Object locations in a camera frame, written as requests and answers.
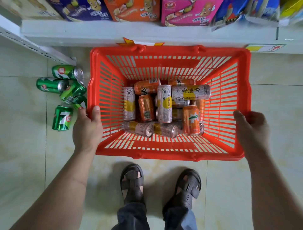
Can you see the pink snack box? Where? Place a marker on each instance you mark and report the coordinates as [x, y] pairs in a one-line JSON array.
[[189, 11]]

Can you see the person's left forearm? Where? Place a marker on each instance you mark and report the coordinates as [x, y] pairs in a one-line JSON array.
[[56, 194]]

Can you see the yellow snack packet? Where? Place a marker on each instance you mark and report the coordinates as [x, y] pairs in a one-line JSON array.
[[292, 10]]

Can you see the yellow starburst shelf label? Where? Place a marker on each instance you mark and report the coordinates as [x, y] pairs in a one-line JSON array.
[[139, 43]]

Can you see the beige snack box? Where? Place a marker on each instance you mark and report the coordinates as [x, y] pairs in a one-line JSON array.
[[26, 8]]

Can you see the orange soda can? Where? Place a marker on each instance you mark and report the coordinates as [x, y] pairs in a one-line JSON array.
[[190, 120], [146, 108], [201, 106], [182, 82]]

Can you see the person's right thumb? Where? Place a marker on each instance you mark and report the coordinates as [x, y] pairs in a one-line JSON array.
[[238, 117]]

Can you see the person's right black sandal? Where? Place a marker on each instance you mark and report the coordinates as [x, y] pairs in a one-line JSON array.
[[187, 190]]

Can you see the person's right hand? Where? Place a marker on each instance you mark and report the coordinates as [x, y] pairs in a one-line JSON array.
[[253, 135]]

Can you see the blue snack packet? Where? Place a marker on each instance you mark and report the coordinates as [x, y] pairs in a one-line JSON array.
[[246, 10]]

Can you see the orange can with black print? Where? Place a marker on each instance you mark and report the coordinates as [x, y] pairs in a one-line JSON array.
[[146, 87]]

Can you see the white yellow price label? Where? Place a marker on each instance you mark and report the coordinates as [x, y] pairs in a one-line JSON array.
[[265, 48]]

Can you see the pile of silver tea cans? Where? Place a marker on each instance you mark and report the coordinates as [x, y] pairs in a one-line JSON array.
[[164, 104]]

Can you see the person's dark grey trousers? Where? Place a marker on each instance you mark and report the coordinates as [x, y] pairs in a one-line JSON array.
[[135, 218]]

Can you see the person's left hand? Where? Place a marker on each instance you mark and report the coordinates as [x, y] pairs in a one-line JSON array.
[[86, 132]]

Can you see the white store shelf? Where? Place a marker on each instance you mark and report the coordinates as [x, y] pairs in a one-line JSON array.
[[94, 33]]

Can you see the person's left black sandal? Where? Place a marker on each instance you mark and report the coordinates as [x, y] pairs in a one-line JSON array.
[[132, 184]]

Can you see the person's black sandal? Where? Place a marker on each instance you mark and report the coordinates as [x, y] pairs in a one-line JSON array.
[[132, 184], [187, 190]]

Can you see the orange snack box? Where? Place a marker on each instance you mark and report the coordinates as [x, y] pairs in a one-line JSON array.
[[135, 10]]

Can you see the green soda can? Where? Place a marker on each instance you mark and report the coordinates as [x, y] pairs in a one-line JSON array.
[[80, 101], [66, 71], [51, 85], [72, 92], [62, 118]]

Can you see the red plastic shopping basket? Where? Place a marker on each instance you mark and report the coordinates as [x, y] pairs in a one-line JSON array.
[[113, 144]]

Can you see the person's left thumb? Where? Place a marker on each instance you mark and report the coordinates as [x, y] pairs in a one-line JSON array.
[[96, 113]]

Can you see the dark blue snack box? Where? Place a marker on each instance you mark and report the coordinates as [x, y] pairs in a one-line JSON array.
[[80, 9]]

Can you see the person's right forearm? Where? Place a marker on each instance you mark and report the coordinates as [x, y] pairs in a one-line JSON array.
[[272, 194]]

